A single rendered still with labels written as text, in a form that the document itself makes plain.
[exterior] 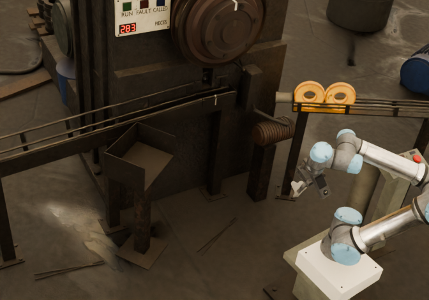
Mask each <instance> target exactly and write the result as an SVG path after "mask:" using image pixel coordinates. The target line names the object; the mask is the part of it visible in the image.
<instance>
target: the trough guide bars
mask: <svg viewBox="0 0 429 300"><path fill-rule="evenodd" d="M303 96H304V97H305V98H314V97H315V96H307V95H303ZM334 98H335V99H341V100H343V99H344V98H345V97H334ZM356 100H368V101H355V102H354V103H367V104H381V105H360V104H346V103H319V102H305V101H295V102H294V103H297V105H294V107H297V112H301V107H310V108H324V109H345V115H349V110H376V111H390V112H393V117H397V116H398V112H415V113H429V111H424V110H429V108H426V107H429V104H416V103H429V101H417V100H390V99H376V98H356ZM375 101H391V102H392V103H389V102H375ZM397 102H409V103H397ZM302 104H311V105H302ZM318 105H337V106H345V107H332V106H318ZM386 105H391V106H386ZM396 105H408V106H422V107H400V106H396ZM350 106H351V107H350ZM358 107H377V108H391V109H372V108H358ZM399 109H418V110H399Z"/></svg>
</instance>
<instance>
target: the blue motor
mask: <svg viewBox="0 0 429 300"><path fill-rule="evenodd" d="M400 78H401V81H400V84H403V85H404V86H405V87H406V88H407V89H409V90H411V91H412V92H415V93H422V94H425V95H427V96H429V43H427V44H426V45H424V46H423V47H421V48H420V49H419V50H417V51H416V52H415V53H413V54H412V55H411V56H410V57H409V58H408V60H406V62H404V63H403V64H402V67H401V69H400Z"/></svg>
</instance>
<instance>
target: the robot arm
mask: <svg viewBox="0 0 429 300"><path fill-rule="evenodd" d="M303 161H304V163H301V164H300V166H299V167H298V168H297V169H296V174H297V175H298V176H299V178H300V179H303V181H304V182H303V181H300V182H298V183H296V182H295V181H293V182H291V185H292V188H293V190H294V195H293V197H298V196H299V195H300V194H301V193H302V192H303V191H304V190H305V189H306V187H307V186H311V185H312V184H314V186H315V189H316V190H317V193H318V195H319V197H320V199H324V198H326V197H327V196H329V195H330V194H331V191H330V189H329V187H328V185H327V182H326V180H325V176H326V175H325V173H324V172H323V171H324V169H325V167H326V168H329V169H335V170H340V171H343V172H346V173H352V174H358V173H359V172H360V170H361V167H362V163H363V161H365V162H367V163H369V164H371V165H374V166H376V167H378V168H380V169H383V170H385V171H388V172H390V173H392V174H394V175H396V176H399V177H402V178H404V179H406V180H408V181H410V182H411V184H412V185H413V186H416V187H418V188H419V189H420V190H421V193H422V195H420V196H417V197H415V198H413V201H412V204H410V205H408V206H406V207H403V208H401V209H399V210H397V211H395V212H393V213H391V214H389V215H387V216H385V217H382V218H380V219H378V220H376V221H373V222H371V223H369V224H367V225H365V226H364V227H361V228H360V225H361V223H362V220H363V217H362V216H361V214H360V213H359V212H358V211H356V210H355V209H353V208H350V207H340V208H338V209H337V210H336V213H335V215H334V218H333V221H332V224H331V227H330V229H329V232H328V233H327V234H326V235H325V236H324V238H323V239H322V241H321V243H320V250H321V252H322V254H323V255H324V256H325V257H326V258H328V259H329V260H332V261H334V262H337V263H339V264H343V265H345V266H353V265H355V264H357V263H358V262H359V260H360V259H361V255H364V254H366V253H368V252H369V250H370V247H372V246H374V245H376V244H379V243H381V242H383V241H385V240H387V239H390V238H392V237H394V236H397V235H398V234H401V233H403V232H405V231H408V230H410V229H413V228H414V227H417V226H419V225H421V224H425V225H429V166H428V165H426V164H424V163H420V164H417V163H414V162H413V161H410V160H408V159H406V158H403V157H401V156H398V155H397V154H394V153H391V152H389V151H387V150H385V149H383V148H380V147H378V146H375V145H373V144H371V143H369V142H366V141H364V140H361V139H359V138H357V137H356V134H355V133H354V132H353V131H352V130H350V129H344V130H341V131H340V132H339V133H338V135H337V138H336V149H332V147H331V146H330V145H329V144H328V143H327V142H318V143H316V144H315V145H314V146H313V147H312V149H311V151H310V154H309V156H308V157H306V158H304V159H303Z"/></svg>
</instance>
